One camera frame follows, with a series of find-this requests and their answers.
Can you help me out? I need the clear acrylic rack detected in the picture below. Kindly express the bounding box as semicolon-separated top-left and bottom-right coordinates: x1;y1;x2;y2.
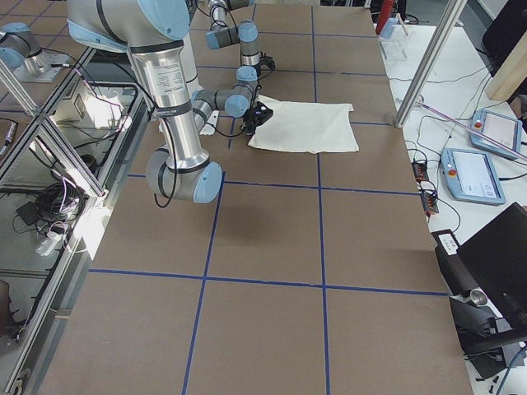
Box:
379;17;409;61

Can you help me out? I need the red cylinder canister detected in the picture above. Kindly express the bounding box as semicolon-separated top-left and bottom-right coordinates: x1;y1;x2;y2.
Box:
375;0;394;35

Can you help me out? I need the black box with label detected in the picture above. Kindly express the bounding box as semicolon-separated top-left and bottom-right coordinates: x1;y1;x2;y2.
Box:
431;230;478;297

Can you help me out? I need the blue teach pendant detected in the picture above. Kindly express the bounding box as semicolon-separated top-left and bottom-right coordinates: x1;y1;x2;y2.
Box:
469;109;523;160
441;148;506;206

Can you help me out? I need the aluminium frame post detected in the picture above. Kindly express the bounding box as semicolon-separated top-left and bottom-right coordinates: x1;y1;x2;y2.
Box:
394;0;467;128

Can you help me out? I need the near blue teach pendant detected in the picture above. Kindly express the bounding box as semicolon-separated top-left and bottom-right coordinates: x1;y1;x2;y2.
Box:
441;148;506;206

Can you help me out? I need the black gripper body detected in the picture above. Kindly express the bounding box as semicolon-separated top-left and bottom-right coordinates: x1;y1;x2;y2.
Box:
241;101;273;131
257;55;276;72

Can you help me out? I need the blue plastic cup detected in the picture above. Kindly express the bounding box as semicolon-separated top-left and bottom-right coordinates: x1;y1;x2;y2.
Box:
379;17;398;39

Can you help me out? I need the far blue teach pendant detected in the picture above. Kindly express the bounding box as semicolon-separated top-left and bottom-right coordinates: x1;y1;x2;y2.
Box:
469;109;523;160

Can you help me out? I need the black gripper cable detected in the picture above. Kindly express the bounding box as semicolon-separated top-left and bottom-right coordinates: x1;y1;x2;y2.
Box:
213;80;264;139

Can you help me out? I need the tangled cable bundle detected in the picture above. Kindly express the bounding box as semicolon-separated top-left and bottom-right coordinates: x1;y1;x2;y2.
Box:
12;180;83;256

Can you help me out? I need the cream long-sleeve shirt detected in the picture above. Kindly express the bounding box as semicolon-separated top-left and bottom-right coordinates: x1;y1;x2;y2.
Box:
248;95;359;154

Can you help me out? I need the white grabber stick tool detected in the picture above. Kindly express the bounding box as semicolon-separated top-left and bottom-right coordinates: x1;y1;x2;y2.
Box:
415;100;526;160

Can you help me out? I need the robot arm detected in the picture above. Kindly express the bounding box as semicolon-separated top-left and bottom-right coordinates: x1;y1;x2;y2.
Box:
67;1;275;203
206;0;276;76

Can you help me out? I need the black laptop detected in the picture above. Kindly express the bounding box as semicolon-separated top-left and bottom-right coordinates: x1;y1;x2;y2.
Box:
457;202;526;328

